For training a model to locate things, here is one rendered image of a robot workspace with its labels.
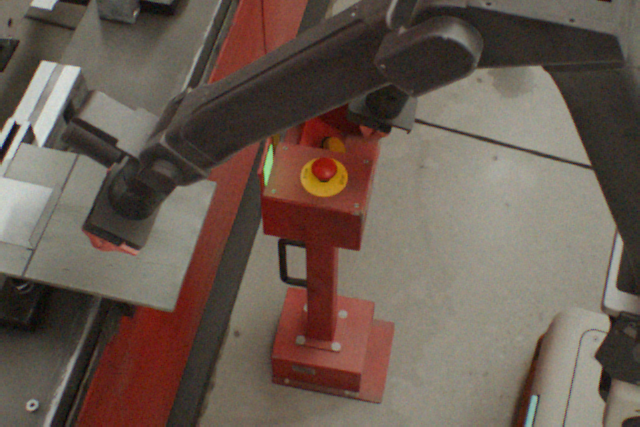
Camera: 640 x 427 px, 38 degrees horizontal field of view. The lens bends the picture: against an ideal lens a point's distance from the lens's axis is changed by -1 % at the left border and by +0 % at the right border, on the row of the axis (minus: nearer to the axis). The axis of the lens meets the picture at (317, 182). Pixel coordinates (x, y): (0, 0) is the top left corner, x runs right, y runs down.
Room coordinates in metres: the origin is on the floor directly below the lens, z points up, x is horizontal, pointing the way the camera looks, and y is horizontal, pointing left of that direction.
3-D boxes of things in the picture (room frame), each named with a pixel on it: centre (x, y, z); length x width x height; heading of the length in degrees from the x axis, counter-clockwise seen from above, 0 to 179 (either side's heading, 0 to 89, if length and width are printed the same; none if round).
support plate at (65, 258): (0.58, 0.27, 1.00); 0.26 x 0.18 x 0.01; 77
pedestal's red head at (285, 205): (0.84, -0.01, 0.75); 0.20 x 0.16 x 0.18; 168
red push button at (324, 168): (0.79, -0.01, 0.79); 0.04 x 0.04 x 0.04
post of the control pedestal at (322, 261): (0.84, -0.01, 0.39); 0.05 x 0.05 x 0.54; 78
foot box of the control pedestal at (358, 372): (0.83, -0.04, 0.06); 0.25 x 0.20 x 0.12; 78
